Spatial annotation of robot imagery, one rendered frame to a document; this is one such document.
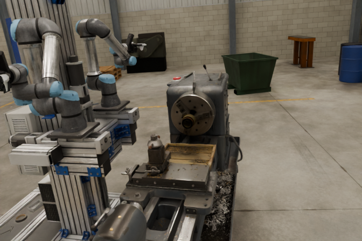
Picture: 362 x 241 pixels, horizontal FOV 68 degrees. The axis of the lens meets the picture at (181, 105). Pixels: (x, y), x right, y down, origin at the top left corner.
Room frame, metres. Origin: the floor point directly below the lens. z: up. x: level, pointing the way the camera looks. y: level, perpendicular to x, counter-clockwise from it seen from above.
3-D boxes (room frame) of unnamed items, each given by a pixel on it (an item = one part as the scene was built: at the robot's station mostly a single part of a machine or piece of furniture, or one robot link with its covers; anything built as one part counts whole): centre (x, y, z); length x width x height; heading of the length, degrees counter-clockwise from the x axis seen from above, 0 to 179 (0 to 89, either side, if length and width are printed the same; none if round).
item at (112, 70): (9.64, 2.60, 0.22); 1.25 x 0.86 x 0.44; 178
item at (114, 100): (2.02, 0.54, 1.21); 0.15 x 0.15 x 0.10
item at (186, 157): (1.60, -0.01, 0.89); 0.36 x 0.30 x 0.04; 75
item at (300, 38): (9.80, -4.45, 0.50); 1.61 x 0.44 x 1.00; 175
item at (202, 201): (1.24, 0.09, 0.90); 0.47 x 0.30 x 0.06; 75
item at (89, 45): (2.10, 0.65, 1.54); 0.15 x 0.12 x 0.55; 55
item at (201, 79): (2.28, -0.17, 1.06); 0.59 x 0.48 x 0.39; 165
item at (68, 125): (1.54, 0.66, 1.21); 0.15 x 0.15 x 0.10
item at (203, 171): (1.29, 0.09, 0.95); 0.43 x 0.17 x 0.05; 75
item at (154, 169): (1.33, 0.15, 0.99); 0.20 x 0.10 x 0.05; 165
